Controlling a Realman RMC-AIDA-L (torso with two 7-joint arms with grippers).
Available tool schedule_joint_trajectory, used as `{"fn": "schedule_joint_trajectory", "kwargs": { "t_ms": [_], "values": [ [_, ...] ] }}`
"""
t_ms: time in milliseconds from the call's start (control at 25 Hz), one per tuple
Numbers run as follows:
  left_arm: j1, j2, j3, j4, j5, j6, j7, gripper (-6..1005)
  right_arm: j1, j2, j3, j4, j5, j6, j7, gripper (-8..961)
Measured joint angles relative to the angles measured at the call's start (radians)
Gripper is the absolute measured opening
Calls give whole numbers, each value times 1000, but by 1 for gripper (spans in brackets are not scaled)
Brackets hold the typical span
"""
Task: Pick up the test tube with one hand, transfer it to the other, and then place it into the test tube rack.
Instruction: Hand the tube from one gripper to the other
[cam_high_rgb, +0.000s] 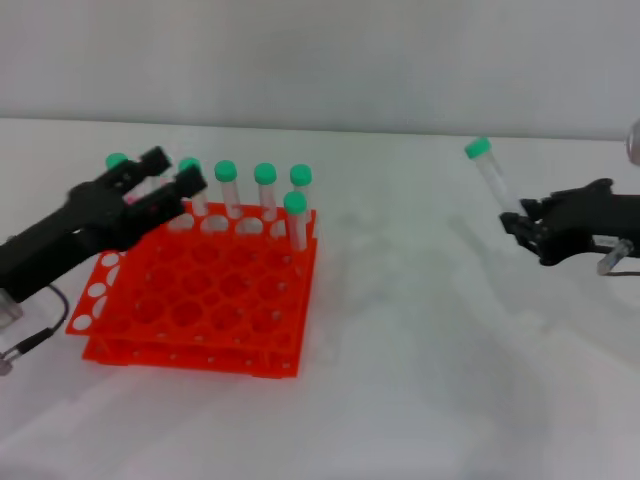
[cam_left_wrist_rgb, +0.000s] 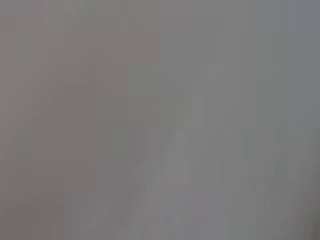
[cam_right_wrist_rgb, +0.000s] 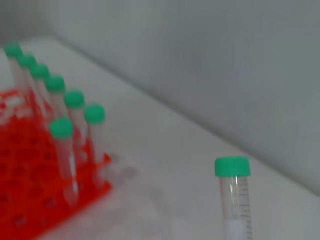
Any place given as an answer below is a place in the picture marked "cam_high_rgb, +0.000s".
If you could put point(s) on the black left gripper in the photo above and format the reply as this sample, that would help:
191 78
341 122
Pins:
75 225

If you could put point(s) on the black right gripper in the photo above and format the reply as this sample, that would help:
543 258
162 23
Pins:
590 220

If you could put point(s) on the green-capped clear test tube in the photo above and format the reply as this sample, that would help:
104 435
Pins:
226 171
295 201
115 160
187 163
478 148
265 173
301 174

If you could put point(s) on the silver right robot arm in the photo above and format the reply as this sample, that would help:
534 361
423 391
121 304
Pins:
635 142

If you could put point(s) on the orange plastic test tube rack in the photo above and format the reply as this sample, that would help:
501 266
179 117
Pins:
190 363

